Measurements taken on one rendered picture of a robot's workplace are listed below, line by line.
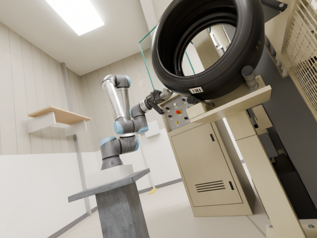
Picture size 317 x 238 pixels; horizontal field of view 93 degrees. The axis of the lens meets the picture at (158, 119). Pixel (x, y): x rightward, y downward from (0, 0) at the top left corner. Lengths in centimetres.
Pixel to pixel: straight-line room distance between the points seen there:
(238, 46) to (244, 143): 61
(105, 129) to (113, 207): 315
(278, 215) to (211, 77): 88
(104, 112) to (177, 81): 372
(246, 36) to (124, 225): 135
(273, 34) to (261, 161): 73
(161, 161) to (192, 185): 212
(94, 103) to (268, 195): 427
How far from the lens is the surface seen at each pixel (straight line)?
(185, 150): 165
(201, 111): 79
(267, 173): 115
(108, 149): 138
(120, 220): 135
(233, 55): 77
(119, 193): 129
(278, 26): 117
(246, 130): 111
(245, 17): 83
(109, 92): 128
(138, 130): 106
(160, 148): 374
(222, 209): 170
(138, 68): 449
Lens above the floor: 67
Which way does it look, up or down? 14 degrees up
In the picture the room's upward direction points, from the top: 18 degrees counter-clockwise
